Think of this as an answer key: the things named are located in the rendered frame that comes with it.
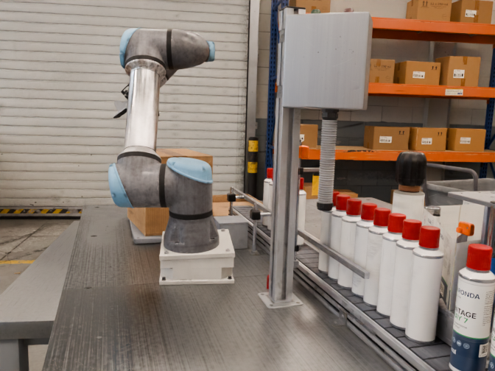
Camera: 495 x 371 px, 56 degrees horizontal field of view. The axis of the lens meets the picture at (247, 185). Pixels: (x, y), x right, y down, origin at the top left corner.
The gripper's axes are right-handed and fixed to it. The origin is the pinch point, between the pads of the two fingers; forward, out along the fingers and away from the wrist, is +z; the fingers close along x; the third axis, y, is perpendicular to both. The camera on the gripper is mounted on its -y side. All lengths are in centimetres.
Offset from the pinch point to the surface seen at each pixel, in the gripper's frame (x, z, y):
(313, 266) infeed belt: 93, 6, -32
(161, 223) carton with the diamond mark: 35.5, 20.2, -22.4
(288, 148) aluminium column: 94, -7, 0
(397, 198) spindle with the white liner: 95, -25, -39
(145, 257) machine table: 50, 32, -18
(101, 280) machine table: 63, 43, -4
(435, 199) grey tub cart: -12, -126, -208
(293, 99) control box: 98, -13, 10
